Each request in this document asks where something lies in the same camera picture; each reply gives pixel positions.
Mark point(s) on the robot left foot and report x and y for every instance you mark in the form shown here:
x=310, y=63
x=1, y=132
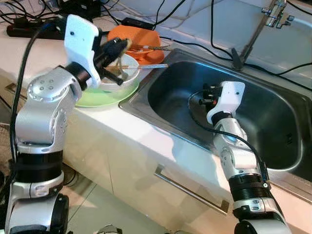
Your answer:
x=108, y=229

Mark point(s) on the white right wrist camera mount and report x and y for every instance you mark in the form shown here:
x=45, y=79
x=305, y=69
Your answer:
x=226, y=100

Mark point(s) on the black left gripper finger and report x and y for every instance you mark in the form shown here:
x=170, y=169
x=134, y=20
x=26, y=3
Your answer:
x=113, y=77
x=124, y=45

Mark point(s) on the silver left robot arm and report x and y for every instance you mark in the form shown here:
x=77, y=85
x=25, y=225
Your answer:
x=44, y=112

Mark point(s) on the stainless steel sink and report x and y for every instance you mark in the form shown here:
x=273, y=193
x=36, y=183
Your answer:
x=219, y=107

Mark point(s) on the black power strip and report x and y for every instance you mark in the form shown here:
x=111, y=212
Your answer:
x=29, y=31

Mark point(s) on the black power adapter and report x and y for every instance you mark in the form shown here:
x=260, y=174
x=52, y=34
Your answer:
x=139, y=23

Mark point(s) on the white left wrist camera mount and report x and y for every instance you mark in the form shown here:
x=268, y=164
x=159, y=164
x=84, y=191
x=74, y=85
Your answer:
x=80, y=44

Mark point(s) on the chrome kitchen faucet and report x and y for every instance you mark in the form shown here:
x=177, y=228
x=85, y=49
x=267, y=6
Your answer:
x=253, y=34

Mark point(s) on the light green plate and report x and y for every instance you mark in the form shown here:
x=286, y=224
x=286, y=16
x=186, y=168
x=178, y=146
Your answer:
x=97, y=99

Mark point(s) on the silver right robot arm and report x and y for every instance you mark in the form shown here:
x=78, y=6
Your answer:
x=243, y=161

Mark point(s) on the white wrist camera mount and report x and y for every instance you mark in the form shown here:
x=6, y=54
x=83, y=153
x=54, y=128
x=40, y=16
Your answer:
x=80, y=44
x=226, y=100

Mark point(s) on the orange bowl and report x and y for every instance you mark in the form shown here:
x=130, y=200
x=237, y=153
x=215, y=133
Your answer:
x=136, y=36

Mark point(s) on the light wooden chopstick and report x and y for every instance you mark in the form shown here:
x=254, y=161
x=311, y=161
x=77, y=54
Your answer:
x=151, y=66

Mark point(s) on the black electronic box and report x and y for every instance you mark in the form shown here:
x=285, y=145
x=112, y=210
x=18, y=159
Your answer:
x=80, y=6

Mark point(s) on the white sink cabinet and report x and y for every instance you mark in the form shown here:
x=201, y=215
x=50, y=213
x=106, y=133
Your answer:
x=122, y=156

